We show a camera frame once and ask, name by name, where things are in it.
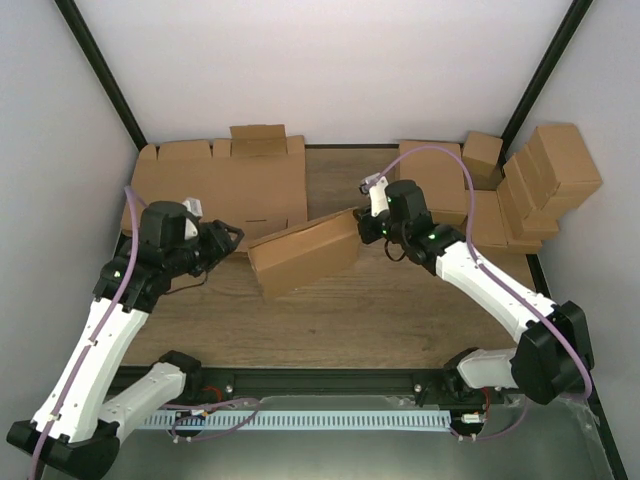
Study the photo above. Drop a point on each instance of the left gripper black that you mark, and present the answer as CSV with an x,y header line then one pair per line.
x,y
221,242

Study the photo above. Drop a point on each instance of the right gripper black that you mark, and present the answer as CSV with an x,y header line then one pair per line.
x,y
367,235

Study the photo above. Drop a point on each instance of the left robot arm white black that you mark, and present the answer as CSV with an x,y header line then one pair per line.
x,y
79,430

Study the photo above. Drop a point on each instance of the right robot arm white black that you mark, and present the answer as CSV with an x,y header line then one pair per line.
x,y
552,354

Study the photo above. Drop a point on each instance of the large folded cardboard box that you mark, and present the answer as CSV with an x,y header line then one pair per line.
x,y
442,181

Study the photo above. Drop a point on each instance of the small folded box at back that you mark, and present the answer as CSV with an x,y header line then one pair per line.
x,y
481,152

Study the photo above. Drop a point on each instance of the lower folded box right stack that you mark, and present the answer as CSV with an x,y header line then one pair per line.
x,y
525,236

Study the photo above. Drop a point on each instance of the folded box stack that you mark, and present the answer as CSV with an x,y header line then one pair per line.
x,y
529,194
525,236
568,173

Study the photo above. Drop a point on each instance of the middle folded box right stack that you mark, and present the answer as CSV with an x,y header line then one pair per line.
x,y
529,194

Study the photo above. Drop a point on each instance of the top folded box right stack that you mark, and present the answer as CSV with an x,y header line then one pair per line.
x,y
568,173

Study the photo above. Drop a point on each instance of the stack of flat cardboard blanks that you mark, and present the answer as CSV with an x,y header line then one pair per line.
x,y
254,180

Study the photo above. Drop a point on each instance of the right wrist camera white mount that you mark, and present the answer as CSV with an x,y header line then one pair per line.
x,y
374,187

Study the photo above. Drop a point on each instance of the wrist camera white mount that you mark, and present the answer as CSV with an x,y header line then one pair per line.
x,y
195,213
374,187

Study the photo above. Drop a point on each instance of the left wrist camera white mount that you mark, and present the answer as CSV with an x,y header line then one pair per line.
x,y
195,213

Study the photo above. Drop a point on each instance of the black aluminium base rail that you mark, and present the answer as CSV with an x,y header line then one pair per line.
x,y
424,386

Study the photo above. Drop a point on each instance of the light blue slotted cable duct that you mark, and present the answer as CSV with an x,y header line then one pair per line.
x,y
391,420

